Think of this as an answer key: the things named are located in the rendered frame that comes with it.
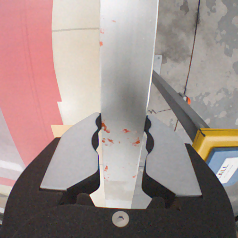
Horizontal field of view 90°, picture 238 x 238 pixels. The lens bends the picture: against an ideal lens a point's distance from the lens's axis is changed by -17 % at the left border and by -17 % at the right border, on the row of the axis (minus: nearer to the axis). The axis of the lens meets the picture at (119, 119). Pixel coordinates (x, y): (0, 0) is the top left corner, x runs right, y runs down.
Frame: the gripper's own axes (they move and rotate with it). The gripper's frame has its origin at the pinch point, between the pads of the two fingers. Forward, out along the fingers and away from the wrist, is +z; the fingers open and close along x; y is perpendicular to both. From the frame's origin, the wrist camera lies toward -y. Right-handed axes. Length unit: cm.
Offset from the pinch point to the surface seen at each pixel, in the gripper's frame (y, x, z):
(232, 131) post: 5.4, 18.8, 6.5
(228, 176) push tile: 13.5, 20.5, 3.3
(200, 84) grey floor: 21, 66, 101
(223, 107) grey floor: 40, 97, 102
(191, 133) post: 12.3, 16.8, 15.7
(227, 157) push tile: 8.2, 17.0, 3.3
